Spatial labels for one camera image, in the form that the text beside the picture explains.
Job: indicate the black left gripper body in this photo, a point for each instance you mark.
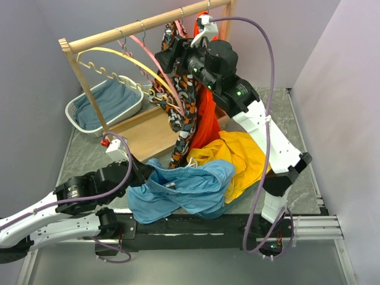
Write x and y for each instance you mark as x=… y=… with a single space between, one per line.
x=126 y=184

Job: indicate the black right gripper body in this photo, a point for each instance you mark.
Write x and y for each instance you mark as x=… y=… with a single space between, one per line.
x=191 y=58

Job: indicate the yellow hanger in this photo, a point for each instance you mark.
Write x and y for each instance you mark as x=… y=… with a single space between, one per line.
x=113 y=75

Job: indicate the light blue shorts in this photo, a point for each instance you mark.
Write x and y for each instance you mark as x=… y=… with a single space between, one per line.
x=198 y=190

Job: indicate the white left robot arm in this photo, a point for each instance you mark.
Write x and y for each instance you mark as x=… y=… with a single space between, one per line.
x=75 y=209

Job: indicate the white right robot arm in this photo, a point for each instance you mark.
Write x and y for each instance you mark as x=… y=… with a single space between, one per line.
x=213 y=64

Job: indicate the pink hanger under patterned shorts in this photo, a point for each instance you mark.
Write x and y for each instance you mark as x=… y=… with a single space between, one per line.
x=179 y=25

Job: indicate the patterned shorts on hanger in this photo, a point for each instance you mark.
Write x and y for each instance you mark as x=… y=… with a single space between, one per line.
x=184 y=125

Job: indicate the yellow shorts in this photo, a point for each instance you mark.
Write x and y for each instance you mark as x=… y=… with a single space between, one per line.
x=239 y=149

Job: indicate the wooden clothes rack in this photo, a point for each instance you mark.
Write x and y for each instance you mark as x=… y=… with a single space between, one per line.
x=148 y=133

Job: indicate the white plastic basket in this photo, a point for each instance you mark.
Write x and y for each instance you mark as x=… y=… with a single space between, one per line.
x=104 y=104

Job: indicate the grey-blue cloth in basket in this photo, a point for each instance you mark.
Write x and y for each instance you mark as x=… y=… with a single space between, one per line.
x=104 y=102

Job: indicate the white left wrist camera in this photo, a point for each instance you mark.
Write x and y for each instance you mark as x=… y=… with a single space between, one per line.
x=115 y=150

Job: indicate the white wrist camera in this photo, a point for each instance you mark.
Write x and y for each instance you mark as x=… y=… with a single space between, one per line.
x=206 y=30
x=115 y=150

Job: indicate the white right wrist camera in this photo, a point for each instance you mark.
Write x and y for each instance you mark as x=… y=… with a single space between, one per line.
x=206 y=30

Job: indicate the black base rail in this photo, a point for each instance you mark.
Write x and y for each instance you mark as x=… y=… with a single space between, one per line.
x=185 y=231

